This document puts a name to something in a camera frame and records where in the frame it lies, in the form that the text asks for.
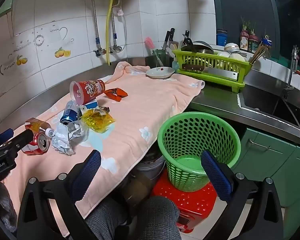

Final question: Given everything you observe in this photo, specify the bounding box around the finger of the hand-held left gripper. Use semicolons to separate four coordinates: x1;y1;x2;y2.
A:
0;128;15;147
5;129;34;155

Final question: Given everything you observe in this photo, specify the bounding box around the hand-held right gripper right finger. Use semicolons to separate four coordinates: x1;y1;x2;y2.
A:
200;150;283;240

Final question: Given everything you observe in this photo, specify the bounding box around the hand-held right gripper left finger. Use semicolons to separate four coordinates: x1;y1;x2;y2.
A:
17;149;102;240

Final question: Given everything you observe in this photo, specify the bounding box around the red soda can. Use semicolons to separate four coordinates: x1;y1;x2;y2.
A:
21;132;51;155

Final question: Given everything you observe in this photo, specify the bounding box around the silver foil wrapper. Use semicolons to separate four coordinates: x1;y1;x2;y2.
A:
51;120;90;155

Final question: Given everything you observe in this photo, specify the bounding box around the yellow plastic wrapper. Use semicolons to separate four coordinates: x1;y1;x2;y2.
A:
80;109;116;133

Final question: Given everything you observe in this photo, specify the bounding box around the green perforated basket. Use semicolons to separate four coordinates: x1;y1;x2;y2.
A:
157;112;241;193

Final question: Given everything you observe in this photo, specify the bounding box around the crushed blue can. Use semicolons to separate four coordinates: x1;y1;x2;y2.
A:
60;100;82;125

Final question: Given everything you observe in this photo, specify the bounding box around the white blue milk carton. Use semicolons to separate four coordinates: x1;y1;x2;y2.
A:
80;101;100;112

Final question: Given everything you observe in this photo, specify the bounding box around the red instant noodle cup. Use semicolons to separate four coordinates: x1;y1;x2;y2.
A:
69;79;106;105

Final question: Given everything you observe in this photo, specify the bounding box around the orange snack wrapper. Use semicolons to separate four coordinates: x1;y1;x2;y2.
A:
104;88;128;102

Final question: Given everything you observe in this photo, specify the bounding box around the red plastic stool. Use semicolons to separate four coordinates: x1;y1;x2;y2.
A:
150;172;227;233

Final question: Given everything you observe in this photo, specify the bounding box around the green cabinet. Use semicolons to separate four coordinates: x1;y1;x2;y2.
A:
230;127;300;238

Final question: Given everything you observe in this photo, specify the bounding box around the person's left leg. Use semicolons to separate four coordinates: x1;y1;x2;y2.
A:
85;197;130;240

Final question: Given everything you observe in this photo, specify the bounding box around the person's leg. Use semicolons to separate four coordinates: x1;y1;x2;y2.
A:
132;196;182;240
85;197;130;240

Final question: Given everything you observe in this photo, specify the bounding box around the grey bucket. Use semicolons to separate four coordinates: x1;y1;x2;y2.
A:
134;150;167;180

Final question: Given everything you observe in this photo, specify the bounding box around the person's right leg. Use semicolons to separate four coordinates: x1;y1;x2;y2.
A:
132;196;182;240

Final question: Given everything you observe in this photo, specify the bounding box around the steel sink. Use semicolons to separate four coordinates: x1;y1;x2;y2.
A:
239;84;300;132

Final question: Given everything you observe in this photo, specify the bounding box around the pink printed towel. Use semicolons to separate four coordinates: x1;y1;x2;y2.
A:
0;61;206;227

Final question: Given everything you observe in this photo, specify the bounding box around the green dish rack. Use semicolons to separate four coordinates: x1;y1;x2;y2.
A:
172;49;253;93

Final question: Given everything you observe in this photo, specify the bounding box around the white plate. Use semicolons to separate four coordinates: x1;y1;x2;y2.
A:
145;67;175;79

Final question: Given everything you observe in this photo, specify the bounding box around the black wok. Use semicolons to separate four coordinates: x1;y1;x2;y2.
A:
180;41;215;55

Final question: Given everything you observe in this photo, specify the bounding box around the bundle of chopsticks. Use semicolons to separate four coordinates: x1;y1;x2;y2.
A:
249;42;267;64

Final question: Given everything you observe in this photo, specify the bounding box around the steel bowl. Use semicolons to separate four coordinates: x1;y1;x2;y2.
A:
224;42;240;52

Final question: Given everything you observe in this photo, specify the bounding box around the dark green utensil holder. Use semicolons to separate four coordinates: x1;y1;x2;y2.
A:
145;49;174;68

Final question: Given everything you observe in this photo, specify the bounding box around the steel faucet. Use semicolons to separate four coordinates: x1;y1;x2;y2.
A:
281;45;299;100

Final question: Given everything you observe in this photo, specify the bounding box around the blue jar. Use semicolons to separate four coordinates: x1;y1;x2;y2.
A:
216;29;228;46

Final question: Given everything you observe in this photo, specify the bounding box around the red sauce jar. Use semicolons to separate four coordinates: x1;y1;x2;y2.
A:
240;17;250;52
248;22;259;53

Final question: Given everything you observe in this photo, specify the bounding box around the pink bottle brush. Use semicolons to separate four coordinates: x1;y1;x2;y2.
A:
144;37;163;67

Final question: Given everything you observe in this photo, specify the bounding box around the dark window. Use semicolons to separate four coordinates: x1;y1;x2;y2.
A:
210;0;300;63

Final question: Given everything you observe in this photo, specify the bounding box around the cleaver with wooden handle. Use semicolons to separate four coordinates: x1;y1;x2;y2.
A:
182;64;238;82

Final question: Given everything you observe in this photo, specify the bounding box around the metal flexible hose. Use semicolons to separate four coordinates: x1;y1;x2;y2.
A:
109;0;122;53
86;0;107;57

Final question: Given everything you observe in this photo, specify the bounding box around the yellow gas hose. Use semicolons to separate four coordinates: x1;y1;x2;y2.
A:
106;0;115;66

